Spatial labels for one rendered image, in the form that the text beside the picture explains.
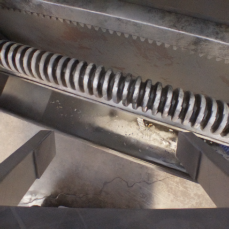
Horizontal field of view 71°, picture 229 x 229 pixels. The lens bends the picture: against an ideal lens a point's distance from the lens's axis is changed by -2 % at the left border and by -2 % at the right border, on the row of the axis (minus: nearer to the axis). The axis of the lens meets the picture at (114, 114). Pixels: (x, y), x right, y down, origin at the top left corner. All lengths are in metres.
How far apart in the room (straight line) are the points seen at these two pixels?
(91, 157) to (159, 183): 0.39
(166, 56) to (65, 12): 0.15
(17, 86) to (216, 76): 0.59
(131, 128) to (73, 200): 0.63
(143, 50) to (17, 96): 0.50
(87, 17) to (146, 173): 0.82
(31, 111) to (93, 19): 0.46
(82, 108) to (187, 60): 0.37
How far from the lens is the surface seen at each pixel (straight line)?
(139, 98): 0.19
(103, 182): 0.95
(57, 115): 0.57
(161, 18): 0.19
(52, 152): 0.17
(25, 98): 0.64
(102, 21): 0.20
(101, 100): 0.26
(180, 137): 0.17
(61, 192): 1.03
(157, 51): 0.25
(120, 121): 0.51
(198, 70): 0.28
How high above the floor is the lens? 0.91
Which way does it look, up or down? 79 degrees down
